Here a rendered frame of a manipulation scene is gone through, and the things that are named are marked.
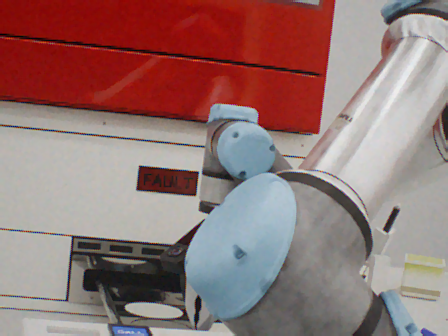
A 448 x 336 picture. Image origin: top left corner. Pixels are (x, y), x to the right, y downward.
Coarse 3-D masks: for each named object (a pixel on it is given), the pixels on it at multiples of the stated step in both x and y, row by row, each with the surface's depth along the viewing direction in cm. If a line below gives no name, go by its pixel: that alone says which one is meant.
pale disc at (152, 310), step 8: (128, 304) 155; (136, 304) 156; (144, 304) 157; (152, 304) 157; (160, 304) 158; (136, 312) 150; (144, 312) 151; (152, 312) 152; (160, 312) 152; (168, 312) 153; (176, 312) 154
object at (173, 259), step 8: (200, 224) 139; (192, 232) 137; (184, 240) 136; (168, 248) 135; (176, 248) 133; (184, 248) 133; (160, 256) 133; (168, 256) 133; (176, 256) 132; (184, 256) 132; (168, 264) 132; (176, 264) 131; (184, 264) 131; (176, 272) 132; (184, 272) 132
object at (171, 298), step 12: (108, 288) 165; (120, 288) 166; (132, 288) 168; (144, 288) 169; (156, 288) 170; (168, 288) 171; (120, 300) 157; (132, 300) 158; (144, 300) 160; (156, 300) 161; (168, 300) 162; (180, 300) 163; (120, 312) 149; (132, 324) 143; (144, 324) 144; (156, 324) 145; (168, 324) 146; (180, 324) 147
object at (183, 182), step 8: (144, 168) 172; (144, 176) 172; (152, 176) 173; (160, 176) 173; (168, 176) 173; (176, 176) 174; (184, 176) 174; (192, 176) 174; (144, 184) 172; (152, 184) 173; (160, 184) 173; (168, 184) 174; (176, 184) 174; (184, 184) 174; (192, 184) 175; (184, 192) 174; (192, 192) 175
